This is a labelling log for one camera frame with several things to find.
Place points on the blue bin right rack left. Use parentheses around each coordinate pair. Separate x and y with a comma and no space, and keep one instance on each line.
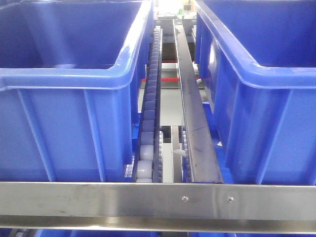
(70,72)

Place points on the right steel rack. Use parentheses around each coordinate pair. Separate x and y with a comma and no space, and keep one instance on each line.
(179,207)

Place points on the blue bin rack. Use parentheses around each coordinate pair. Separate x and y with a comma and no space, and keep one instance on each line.
(257,60)
(70,72)

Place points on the white roller track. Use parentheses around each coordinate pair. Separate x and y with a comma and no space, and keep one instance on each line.
(148,160)

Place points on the blue bin right rack middle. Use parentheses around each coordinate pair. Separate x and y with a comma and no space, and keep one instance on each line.
(257,60)

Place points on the steel divider rail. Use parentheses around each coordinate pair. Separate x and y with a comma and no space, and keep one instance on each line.
(200,158)

